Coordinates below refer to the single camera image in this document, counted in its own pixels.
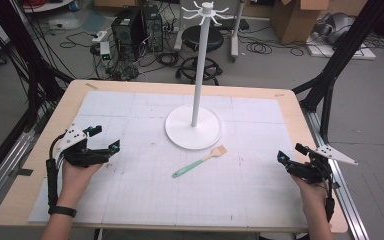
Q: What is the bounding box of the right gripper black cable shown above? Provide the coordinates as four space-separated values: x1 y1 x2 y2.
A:
322 171 343 224

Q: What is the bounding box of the white flat board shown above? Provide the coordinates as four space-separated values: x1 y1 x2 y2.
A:
305 34 378 61

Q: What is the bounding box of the cardboard box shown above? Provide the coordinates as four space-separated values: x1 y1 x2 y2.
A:
269 0 331 46

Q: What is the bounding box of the white metal stand leg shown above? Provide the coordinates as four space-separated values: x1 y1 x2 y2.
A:
229 0 247 63
173 0 185 52

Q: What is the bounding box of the white grid mat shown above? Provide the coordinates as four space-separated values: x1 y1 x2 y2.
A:
28 90 309 229

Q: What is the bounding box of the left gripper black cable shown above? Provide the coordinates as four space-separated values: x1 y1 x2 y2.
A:
45 131 68 215

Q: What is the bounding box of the white power strip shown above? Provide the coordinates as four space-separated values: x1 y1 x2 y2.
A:
91 30 110 44

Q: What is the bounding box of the person's left hand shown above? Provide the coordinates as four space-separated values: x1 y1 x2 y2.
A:
56 160 105 210

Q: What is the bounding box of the white hook stand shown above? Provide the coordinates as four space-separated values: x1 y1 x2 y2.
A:
164 1 235 151

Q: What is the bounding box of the thick black cable coil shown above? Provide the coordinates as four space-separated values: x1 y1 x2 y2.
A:
155 51 181 67

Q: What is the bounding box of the slim black computer tower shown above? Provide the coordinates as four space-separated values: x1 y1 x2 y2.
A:
141 4 165 53

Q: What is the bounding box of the wooden table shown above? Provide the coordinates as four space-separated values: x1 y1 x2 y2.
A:
0 79 349 234

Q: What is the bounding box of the black wristband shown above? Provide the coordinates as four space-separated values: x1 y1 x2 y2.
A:
47 205 78 219

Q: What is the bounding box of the coiled black floor cable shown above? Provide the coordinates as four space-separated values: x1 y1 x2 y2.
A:
245 41 274 56

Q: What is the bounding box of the large black computer tower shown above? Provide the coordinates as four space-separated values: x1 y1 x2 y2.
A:
110 7 148 62

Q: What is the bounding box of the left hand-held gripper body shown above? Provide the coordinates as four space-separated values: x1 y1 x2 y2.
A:
57 123 112 168

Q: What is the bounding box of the round white table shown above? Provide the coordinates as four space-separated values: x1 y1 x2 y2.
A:
22 0 75 14

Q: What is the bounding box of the grey round device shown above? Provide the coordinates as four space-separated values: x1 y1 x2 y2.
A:
314 12 356 46

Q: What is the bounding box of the black round stool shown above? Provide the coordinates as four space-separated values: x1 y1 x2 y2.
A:
175 24 225 86

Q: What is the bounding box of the aluminium rail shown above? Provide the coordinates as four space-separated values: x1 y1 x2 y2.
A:
0 108 54 219
301 108 371 240

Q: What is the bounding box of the white box with green display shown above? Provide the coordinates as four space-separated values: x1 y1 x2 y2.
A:
98 41 113 62

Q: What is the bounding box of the person's right hand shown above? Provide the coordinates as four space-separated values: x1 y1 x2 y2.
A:
290 174 330 215

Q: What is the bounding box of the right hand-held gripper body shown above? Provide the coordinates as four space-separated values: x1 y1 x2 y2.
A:
285 143 359 185

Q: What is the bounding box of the black metal frame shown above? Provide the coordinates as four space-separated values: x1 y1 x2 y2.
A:
0 0 75 132
291 0 384 145

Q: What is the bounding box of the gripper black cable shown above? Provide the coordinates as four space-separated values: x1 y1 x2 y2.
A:
45 131 68 215
322 171 343 224

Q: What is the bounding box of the teal handled wooden spatula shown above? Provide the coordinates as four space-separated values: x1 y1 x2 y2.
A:
171 144 229 179

